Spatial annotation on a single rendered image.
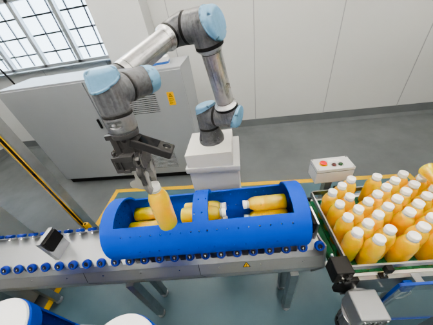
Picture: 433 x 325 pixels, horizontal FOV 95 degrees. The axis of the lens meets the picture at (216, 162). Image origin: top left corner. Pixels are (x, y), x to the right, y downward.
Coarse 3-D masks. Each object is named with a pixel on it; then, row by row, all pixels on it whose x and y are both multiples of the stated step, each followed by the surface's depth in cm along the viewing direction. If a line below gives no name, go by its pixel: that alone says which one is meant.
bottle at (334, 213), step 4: (332, 204) 94; (332, 208) 93; (336, 208) 91; (340, 208) 90; (344, 208) 91; (328, 212) 96; (332, 212) 93; (336, 212) 91; (340, 212) 90; (344, 212) 91; (328, 216) 96; (332, 216) 93; (336, 216) 92; (340, 216) 91; (328, 220) 97; (332, 220) 94; (324, 224) 102; (332, 224) 96; (332, 228) 98
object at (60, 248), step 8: (48, 232) 103; (56, 232) 105; (40, 240) 100; (48, 240) 100; (56, 240) 105; (64, 240) 111; (40, 248) 99; (48, 248) 101; (56, 248) 106; (64, 248) 111; (56, 256) 105
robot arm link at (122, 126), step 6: (132, 114) 51; (114, 120) 48; (120, 120) 48; (126, 120) 49; (132, 120) 50; (108, 126) 49; (114, 126) 48; (120, 126) 49; (126, 126) 50; (132, 126) 51; (114, 132) 49; (120, 132) 49; (126, 132) 50
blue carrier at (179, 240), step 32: (224, 192) 101; (256, 192) 102; (288, 192) 83; (128, 224) 105; (192, 224) 80; (224, 224) 79; (256, 224) 78; (288, 224) 77; (128, 256) 86; (160, 256) 88
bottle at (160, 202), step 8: (160, 192) 65; (152, 200) 64; (160, 200) 64; (168, 200) 67; (152, 208) 66; (160, 208) 65; (168, 208) 68; (160, 216) 67; (168, 216) 69; (176, 216) 75; (160, 224) 71; (168, 224) 71; (176, 224) 74
